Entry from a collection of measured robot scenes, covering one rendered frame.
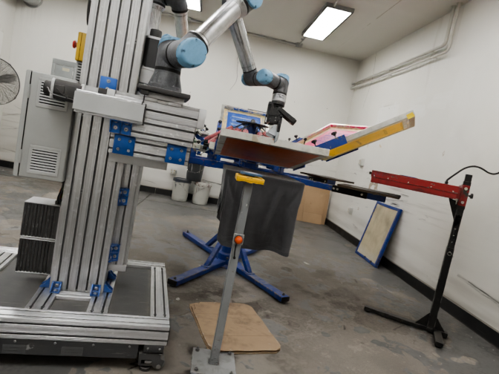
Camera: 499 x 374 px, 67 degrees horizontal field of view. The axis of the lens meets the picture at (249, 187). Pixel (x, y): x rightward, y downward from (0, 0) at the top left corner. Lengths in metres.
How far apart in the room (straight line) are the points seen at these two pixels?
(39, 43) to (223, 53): 3.01
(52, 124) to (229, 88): 5.06
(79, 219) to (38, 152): 0.36
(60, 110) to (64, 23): 5.48
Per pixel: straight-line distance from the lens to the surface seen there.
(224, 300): 1.90
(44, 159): 1.92
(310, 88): 6.95
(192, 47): 1.64
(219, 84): 6.73
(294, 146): 1.98
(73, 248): 2.03
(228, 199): 2.05
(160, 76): 1.74
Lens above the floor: 1.08
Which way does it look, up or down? 6 degrees down
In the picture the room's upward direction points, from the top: 11 degrees clockwise
